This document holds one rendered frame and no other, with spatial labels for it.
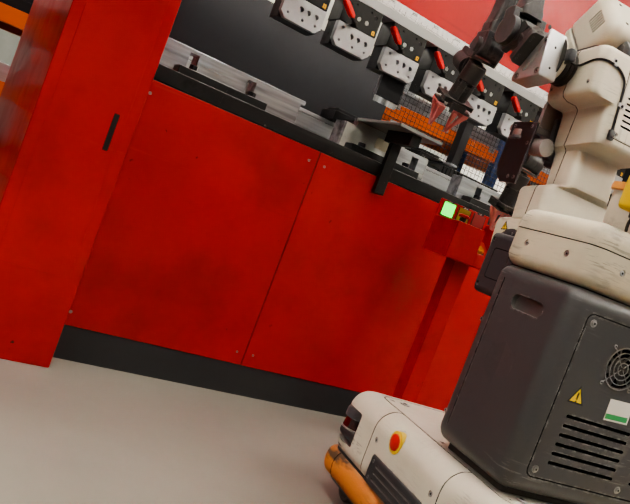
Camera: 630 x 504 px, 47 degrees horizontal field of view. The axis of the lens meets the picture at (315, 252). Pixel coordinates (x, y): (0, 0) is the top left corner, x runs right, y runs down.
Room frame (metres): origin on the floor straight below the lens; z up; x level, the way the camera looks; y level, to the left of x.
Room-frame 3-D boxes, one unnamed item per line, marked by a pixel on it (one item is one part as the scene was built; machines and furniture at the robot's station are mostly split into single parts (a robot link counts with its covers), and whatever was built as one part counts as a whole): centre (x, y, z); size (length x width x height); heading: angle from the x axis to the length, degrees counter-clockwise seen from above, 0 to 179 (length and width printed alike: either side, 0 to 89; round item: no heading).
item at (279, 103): (2.29, 0.43, 0.92); 0.50 x 0.06 x 0.10; 121
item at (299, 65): (2.88, 0.42, 1.12); 1.13 x 0.02 x 0.44; 121
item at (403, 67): (2.55, -0.02, 1.26); 0.15 x 0.09 x 0.17; 121
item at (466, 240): (2.40, -0.45, 0.75); 0.20 x 0.16 x 0.18; 111
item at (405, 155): (2.60, -0.09, 0.92); 0.39 x 0.06 x 0.10; 121
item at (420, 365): (2.40, -0.45, 0.39); 0.06 x 0.06 x 0.54; 21
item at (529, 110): (2.87, -0.53, 1.26); 0.15 x 0.09 x 0.17; 121
